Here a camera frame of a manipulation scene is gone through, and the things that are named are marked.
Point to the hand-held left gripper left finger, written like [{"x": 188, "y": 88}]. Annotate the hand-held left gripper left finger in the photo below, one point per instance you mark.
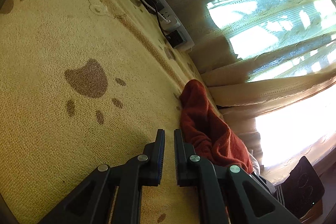
[{"x": 161, "y": 153}]

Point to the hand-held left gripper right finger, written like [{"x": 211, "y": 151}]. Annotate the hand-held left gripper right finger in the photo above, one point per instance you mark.
[{"x": 178, "y": 158}]

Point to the red knit sweater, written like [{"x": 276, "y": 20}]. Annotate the red knit sweater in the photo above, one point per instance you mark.
[{"x": 202, "y": 121}]

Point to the white cloth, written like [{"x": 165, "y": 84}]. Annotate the white cloth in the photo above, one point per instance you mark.
[{"x": 256, "y": 164}]

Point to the yellow paw print blanket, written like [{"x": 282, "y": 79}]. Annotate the yellow paw print blanket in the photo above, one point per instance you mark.
[{"x": 65, "y": 121}]

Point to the black power adapter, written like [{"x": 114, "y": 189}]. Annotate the black power adapter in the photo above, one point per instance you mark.
[
  {"x": 155, "y": 3},
  {"x": 176, "y": 39}
]

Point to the dark brown embossed bag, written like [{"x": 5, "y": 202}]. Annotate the dark brown embossed bag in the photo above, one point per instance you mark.
[{"x": 302, "y": 179}]

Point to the white power strip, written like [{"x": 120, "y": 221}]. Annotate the white power strip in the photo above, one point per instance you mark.
[{"x": 172, "y": 27}]

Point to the white plug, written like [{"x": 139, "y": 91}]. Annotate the white plug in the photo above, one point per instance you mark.
[{"x": 166, "y": 20}]

